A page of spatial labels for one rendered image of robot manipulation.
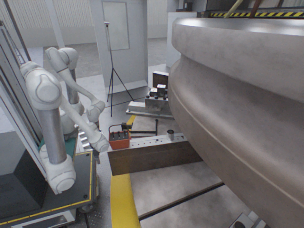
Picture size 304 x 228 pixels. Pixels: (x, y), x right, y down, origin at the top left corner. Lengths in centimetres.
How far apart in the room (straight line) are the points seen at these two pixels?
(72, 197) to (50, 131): 96
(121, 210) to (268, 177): 148
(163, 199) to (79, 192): 84
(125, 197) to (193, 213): 81
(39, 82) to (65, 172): 59
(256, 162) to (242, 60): 54
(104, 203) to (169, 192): 77
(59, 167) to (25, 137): 40
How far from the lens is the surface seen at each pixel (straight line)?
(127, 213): 196
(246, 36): 85
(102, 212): 201
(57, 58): 147
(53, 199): 189
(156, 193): 168
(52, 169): 115
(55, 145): 106
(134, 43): 442
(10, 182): 162
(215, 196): 178
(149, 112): 264
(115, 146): 152
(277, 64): 78
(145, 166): 177
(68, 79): 149
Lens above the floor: 178
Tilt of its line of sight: 33 degrees down
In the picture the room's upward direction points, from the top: straight up
